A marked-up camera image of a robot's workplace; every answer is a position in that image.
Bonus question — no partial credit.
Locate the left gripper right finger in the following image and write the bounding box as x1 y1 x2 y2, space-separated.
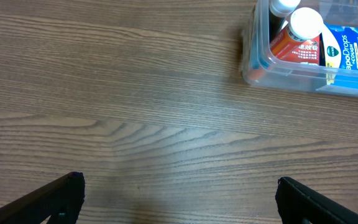
275 177 358 224

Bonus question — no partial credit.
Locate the black bottle white cap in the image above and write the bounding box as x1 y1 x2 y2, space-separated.
268 0 300 42

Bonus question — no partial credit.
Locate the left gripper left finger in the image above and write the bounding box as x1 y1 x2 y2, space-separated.
0 172 85 224

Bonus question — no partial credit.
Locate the blue yellow VapoDrops box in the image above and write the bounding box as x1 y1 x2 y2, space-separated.
319 23 358 91

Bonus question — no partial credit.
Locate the red medicine box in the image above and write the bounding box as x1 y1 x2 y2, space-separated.
280 36 320 65

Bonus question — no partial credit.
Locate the clear plastic container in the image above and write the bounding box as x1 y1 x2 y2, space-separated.
242 0 358 97

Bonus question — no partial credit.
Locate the orange bottle white cap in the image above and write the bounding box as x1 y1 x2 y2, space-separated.
270 7 324 59

